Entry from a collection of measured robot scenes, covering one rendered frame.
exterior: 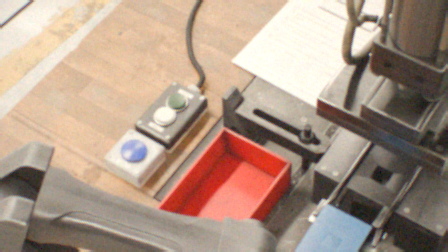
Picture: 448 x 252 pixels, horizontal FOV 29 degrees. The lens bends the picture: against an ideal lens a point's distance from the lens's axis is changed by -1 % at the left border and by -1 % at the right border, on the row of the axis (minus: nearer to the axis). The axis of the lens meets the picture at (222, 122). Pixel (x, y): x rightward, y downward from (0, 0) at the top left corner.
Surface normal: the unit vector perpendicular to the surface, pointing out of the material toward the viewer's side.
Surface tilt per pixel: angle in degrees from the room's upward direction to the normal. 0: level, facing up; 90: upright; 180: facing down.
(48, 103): 0
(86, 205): 20
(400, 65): 90
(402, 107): 0
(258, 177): 0
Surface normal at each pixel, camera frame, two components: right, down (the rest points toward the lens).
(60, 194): 0.31, -0.53
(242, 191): -0.04, -0.61
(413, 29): -0.51, 0.69
